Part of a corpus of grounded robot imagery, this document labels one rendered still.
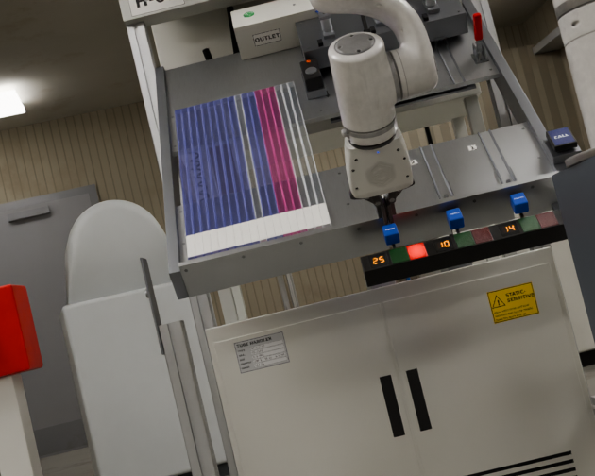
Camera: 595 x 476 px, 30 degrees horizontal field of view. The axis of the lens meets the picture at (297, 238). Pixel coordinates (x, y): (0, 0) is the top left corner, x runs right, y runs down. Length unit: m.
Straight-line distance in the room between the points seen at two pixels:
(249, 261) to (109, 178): 7.97
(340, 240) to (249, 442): 0.51
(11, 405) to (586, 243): 1.12
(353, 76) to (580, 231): 0.42
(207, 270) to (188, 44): 0.85
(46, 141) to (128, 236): 4.86
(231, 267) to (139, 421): 3.20
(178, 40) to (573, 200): 1.38
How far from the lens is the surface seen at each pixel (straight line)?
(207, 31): 2.63
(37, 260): 9.75
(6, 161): 9.94
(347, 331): 2.20
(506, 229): 1.87
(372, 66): 1.65
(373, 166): 1.75
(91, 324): 5.06
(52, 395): 9.70
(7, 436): 2.12
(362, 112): 1.68
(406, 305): 2.20
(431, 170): 2.00
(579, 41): 1.44
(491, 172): 1.98
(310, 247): 1.89
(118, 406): 5.06
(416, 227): 1.91
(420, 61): 1.68
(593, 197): 1.41
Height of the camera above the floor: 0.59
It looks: 4 degrees up
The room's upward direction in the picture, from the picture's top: 14 degrees counter-clockwise
